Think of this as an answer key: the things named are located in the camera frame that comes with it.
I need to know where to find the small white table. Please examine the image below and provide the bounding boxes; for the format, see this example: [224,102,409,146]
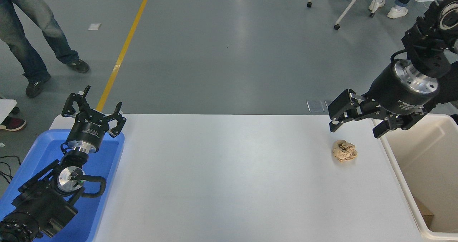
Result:
[0,99,18,125]

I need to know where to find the black floor cables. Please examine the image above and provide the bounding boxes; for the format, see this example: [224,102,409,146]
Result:
[0,155,21,184]

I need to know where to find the seated person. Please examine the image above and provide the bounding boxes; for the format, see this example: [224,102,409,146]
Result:
[369,0,422,19]

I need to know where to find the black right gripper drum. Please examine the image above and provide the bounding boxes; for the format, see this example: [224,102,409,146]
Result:
[364,63,432,118]

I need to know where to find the white wheeled chair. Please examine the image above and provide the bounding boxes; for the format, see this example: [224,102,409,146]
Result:
[307,0,383,30]

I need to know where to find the blue plastic tray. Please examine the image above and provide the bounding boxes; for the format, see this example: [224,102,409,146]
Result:
[0,129,126,242]

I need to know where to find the tan paper ball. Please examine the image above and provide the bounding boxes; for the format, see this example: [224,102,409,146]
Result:
[332,139,358,163]

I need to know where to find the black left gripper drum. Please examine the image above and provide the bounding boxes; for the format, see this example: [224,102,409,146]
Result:
[66,109,110,151]

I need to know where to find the large pale bin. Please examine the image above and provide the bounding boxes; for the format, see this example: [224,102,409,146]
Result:
[372,113,458,241]

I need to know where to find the standing person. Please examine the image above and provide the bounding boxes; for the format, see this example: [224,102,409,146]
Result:
[0,0,90,99]

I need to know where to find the person's dark red shoe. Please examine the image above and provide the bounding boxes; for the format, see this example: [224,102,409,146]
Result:
[0,116,27,132]

